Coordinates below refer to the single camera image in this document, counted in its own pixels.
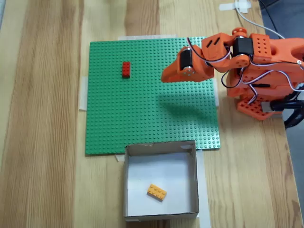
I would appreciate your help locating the black table clamp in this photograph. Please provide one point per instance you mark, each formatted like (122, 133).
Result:
(292, 104)

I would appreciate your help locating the white tape cross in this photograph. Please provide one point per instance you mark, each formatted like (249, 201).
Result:
(242, 6)

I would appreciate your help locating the red lego block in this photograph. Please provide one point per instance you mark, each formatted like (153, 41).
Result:
(126, 69)

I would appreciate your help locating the masking tape strip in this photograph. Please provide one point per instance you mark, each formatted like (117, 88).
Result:
(147, 38)
(216, 95)
(83, 95)
(120, 158)

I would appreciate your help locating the yellow lego block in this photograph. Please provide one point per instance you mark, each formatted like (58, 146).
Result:
(156, 192)

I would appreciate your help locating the open cardboard box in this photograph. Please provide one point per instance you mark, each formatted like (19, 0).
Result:
(180, 166)

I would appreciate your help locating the green lego baseplate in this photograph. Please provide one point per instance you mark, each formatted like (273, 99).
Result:
(147, 114)

